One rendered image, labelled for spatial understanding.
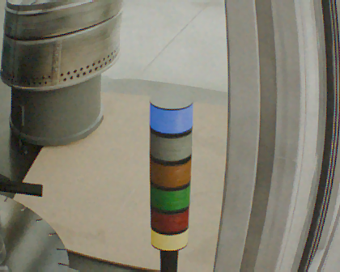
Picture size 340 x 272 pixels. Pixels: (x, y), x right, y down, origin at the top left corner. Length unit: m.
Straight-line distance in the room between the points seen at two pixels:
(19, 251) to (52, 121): 0.69
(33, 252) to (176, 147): 0.26
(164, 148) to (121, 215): 0.56
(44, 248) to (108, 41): 0.69
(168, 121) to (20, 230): 0.29
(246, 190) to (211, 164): 1.23
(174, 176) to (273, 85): 0.58
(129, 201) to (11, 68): 0.37
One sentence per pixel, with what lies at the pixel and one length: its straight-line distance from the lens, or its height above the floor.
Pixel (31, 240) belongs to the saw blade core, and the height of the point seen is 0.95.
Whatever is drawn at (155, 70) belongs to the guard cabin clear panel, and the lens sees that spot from 2.11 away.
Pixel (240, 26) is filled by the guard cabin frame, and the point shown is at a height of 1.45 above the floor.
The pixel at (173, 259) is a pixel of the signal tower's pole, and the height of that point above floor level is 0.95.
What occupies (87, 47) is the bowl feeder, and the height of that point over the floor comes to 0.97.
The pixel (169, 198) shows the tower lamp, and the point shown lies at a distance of 1.08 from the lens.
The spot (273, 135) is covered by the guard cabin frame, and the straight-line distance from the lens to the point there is 0.50.
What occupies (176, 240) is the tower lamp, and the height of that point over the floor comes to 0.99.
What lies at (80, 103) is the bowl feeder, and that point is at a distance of 1.78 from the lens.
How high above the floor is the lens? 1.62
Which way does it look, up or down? 28 degrees down
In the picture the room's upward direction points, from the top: 1 degrees clockwise
